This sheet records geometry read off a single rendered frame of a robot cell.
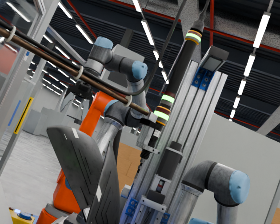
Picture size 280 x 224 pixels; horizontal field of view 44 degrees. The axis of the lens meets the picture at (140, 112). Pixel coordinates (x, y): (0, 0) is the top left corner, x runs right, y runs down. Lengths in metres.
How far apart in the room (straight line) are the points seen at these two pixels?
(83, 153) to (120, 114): 0.90
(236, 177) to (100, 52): 0.74
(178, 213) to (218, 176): 0.21
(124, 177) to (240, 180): 7.75
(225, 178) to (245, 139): 1.70
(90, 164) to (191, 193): 0.58
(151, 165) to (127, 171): 7.16
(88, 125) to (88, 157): 4.05
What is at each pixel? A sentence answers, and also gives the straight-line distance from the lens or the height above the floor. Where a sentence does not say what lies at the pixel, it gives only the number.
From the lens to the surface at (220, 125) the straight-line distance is 2.98.
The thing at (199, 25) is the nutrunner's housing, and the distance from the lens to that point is 1.05.
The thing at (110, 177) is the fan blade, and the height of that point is 1.37.
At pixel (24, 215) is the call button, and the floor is 1.08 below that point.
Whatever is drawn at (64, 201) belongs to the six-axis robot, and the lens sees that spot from 4.87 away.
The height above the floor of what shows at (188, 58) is 1.74.
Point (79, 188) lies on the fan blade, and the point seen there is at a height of 1.30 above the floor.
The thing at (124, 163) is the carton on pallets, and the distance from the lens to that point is 9.05.
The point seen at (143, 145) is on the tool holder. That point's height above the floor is 1.46.
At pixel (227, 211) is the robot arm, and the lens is 1.50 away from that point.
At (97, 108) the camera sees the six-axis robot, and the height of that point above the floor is 1.83.
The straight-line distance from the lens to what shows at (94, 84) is 0.82.
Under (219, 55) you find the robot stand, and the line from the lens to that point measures 1.67.
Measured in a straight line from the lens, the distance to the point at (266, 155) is 3.16.
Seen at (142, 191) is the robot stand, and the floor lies 1.27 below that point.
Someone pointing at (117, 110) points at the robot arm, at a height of 1.61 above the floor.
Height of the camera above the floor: 1.43
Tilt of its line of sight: 7 degrees up
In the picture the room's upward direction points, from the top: 23 degrees clockwise
